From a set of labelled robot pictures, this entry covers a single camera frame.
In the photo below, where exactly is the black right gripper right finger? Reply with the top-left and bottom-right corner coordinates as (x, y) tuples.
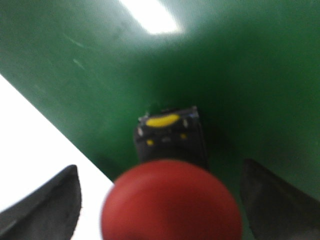
(240, 159), (320, 240)

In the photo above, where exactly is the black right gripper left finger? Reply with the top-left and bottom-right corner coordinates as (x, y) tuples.
(0, 165), (82, 240)

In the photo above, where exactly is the green conveyor belt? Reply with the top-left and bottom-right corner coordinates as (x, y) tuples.
(0, 0), (320, 240)

